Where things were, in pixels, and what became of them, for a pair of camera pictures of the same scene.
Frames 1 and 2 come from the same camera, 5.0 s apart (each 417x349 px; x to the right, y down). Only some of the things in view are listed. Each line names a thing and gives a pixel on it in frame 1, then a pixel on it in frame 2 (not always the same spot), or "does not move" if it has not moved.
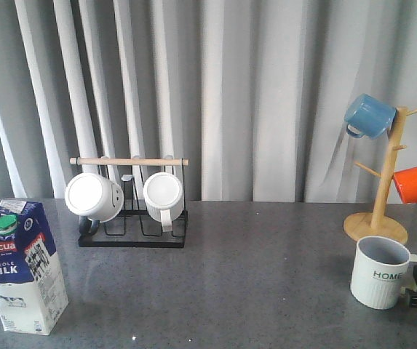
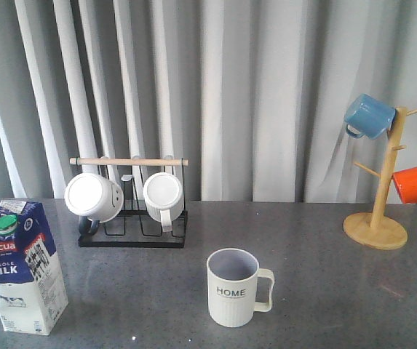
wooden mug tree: [375, 223] does not move
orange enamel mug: [416, 185] does not move
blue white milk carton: [23, 267] does not move
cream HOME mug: [382, 271] to [232, 274]
